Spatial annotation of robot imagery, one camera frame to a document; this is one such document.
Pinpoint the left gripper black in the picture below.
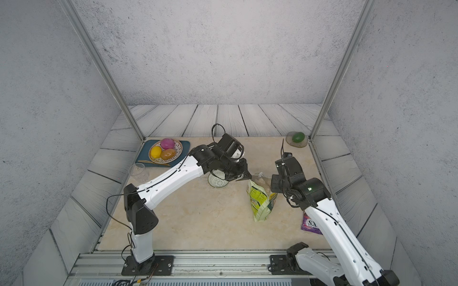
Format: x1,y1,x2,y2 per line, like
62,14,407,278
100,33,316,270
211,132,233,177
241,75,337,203
217,155,254,182

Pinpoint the green oats bag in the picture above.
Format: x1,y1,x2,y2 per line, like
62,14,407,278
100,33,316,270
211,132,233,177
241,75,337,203
247,172,277,222

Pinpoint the white patterned breakfast bowl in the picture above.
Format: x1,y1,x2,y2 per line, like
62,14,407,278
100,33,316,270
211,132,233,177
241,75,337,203
208,170,229,188

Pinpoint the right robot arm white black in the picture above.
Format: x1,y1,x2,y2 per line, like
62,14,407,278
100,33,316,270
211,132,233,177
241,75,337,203
270,153,400,286

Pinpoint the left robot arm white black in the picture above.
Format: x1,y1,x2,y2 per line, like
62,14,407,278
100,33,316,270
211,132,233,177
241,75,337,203
120,133,252,265

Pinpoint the green toy avocado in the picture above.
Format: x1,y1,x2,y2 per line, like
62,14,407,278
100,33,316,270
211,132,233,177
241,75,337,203
292,132,305,144

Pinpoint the grey stone dish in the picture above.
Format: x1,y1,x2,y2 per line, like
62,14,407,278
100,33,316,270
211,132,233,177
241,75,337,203
286,131,309,148

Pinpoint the purple Fox's candy bag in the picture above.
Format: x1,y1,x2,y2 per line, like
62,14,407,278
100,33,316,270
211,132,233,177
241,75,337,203
301,212,322,235

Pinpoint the patterned fruit plate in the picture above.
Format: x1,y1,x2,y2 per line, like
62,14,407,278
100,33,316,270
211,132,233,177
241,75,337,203
147,139,183,164

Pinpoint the orange brown toy fruit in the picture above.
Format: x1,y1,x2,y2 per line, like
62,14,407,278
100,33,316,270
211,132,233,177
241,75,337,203
161,148,177,161

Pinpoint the wooden chopstick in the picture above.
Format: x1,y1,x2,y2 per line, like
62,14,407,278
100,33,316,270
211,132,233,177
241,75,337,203
137,160,170,167

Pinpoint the magenta toy fruit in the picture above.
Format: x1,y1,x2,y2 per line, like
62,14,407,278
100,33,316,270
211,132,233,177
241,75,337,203
160,138,175,150

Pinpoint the yellow toy lemon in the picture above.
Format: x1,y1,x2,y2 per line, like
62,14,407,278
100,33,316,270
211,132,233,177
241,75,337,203
149,145,163,160

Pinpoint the teal placemat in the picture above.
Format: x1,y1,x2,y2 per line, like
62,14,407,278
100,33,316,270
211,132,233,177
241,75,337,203
135,139,190,167

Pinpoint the clear drinking glass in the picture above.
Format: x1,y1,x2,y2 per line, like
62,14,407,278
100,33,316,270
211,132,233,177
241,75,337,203
129,163,149,184

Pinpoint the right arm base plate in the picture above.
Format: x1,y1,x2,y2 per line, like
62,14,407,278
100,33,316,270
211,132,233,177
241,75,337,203
267,254,310,275

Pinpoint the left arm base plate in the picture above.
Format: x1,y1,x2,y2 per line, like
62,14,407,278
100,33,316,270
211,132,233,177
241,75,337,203
121,255,175,276

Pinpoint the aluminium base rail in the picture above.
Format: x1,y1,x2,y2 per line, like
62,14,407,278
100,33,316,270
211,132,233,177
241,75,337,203
62,251,382,286

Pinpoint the right aluminium frame post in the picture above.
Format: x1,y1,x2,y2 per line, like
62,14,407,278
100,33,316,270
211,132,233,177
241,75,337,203
309,0,376,141

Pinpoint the aluminium frame post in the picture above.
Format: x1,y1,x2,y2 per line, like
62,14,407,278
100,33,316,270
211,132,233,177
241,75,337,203
58,0,146,143
309,0,376,141

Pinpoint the left aluminium frame post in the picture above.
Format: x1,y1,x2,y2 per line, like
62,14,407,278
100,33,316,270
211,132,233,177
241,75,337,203
58,0,146,143

